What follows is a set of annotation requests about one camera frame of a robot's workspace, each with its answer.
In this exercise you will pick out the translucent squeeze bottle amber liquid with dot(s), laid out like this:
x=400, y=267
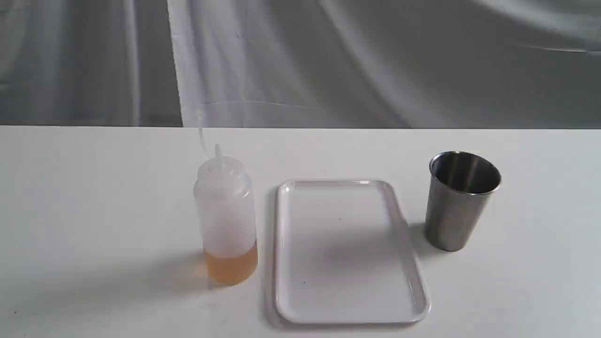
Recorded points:
x=224, y=200

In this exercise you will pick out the stainless steel cup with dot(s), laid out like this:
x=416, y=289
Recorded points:
x=461, y=185

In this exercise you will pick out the white plastic tray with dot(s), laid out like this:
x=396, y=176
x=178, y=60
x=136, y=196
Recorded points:
x=343, y=255

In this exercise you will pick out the grey fabric backdrop curtain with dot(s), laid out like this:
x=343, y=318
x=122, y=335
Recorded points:
x=301, y=63

